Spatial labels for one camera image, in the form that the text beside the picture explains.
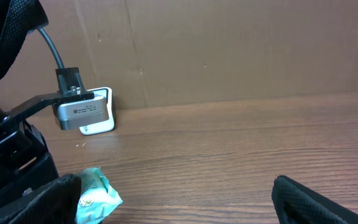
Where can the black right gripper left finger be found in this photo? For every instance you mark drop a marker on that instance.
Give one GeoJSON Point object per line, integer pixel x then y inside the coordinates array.
{"type": "Point", "coordinates": [54, 202]}

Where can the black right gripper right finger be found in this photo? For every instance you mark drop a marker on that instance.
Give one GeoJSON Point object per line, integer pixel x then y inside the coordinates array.
{"type": "Point", "coordinates": [296, 204]}

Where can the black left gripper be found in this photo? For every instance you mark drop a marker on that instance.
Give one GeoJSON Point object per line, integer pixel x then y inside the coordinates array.
{"type": "Point", "coordinates": [25, 161]}

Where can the teal tissue pack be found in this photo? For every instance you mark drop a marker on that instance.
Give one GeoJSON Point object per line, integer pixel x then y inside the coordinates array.
{"type": "Point", "coordinates": [97, 198]}

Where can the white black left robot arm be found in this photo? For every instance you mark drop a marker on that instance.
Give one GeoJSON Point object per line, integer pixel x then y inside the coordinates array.
{"type": "Point", "coordinates": [17, 19]}

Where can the white barcode scanner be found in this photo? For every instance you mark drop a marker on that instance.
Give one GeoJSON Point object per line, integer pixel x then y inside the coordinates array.
{"type": "Point", "coordinates": [107, 125]}

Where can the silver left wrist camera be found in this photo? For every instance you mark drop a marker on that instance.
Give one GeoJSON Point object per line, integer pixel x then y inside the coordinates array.
{"type": "Point", "coordinates": [81, 113]}

